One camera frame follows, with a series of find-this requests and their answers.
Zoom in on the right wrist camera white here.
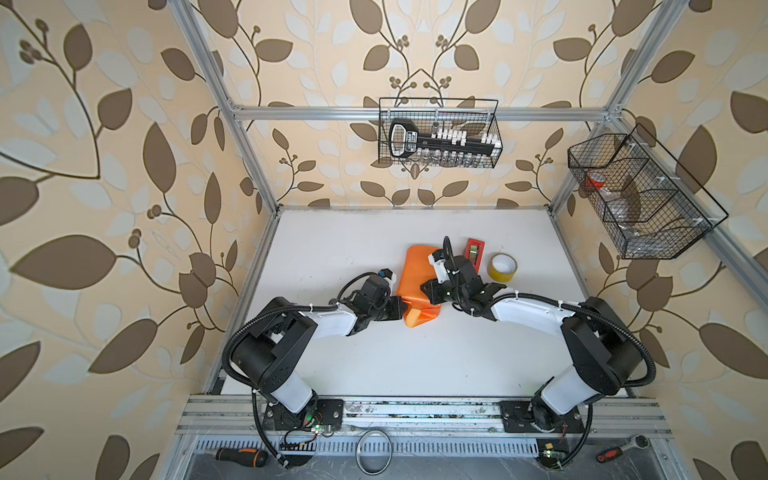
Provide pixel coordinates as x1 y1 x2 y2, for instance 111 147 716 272
428 249 450 284

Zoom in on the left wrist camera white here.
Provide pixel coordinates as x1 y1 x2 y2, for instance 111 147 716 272
379 269 397 289

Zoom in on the metal ring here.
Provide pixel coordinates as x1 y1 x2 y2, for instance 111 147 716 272
354 428 395 477

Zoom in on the orange black screwdriver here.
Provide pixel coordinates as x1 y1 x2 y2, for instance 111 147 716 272
214 448 269 468

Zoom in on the yellow tape roll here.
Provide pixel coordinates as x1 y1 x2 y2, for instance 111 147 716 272
488 253 518 283

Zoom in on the red capped item in basket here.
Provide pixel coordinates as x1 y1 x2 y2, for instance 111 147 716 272
584 171 607 191

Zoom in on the red handled ratchet wrench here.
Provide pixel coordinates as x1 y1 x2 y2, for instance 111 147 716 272
596 434 650 464

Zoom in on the black wire basket back wall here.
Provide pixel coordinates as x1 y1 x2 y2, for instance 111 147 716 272
378 96 503 169

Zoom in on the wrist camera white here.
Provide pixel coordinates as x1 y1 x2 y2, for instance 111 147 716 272
428 249 450 284
379 269 397 289

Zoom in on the black wire basket right wall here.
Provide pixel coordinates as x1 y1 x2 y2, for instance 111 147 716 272
567 124 729 260

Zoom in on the aluminium front rail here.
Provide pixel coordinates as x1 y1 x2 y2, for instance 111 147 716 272
176 395 673 439

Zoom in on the black socket tool set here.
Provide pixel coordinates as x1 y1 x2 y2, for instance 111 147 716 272
385 119 502 158

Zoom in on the red tape dispenser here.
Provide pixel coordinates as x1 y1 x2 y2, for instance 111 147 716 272
464 238 485 272

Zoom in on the black wire basket wall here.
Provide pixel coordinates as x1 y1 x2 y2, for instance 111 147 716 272
567 124 729 260
378 96 503 169

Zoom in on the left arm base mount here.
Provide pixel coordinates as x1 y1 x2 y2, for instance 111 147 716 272
263 398 345 435

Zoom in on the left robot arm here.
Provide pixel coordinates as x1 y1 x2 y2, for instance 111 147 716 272
221 269 406 423

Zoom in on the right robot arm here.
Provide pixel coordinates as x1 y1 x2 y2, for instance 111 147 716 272
421 248 656 431

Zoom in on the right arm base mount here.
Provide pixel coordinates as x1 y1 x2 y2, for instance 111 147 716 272
498 400 585 434

